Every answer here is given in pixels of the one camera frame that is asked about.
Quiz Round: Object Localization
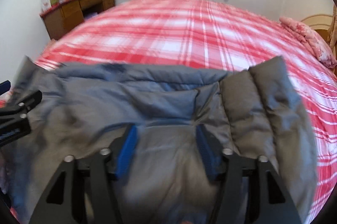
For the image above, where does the red white plaid bedsheet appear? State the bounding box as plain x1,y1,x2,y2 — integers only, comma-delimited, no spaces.
31,0,336,223

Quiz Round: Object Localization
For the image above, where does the pink floral folded quilt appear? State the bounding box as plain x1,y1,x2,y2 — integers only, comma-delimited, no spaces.
279,16,336,69

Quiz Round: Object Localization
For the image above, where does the white greeting card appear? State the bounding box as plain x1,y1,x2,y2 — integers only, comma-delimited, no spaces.
41,0,51,12

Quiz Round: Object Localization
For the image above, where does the cream wooden headboard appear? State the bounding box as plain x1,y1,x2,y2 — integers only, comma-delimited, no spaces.
302,5,337,56

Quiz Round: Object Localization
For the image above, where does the grey puffer jacket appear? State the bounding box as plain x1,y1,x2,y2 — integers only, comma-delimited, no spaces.
3,56,318,223

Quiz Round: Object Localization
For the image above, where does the brown wooden desk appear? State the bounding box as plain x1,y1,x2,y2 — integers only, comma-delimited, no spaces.
40,0,115,40

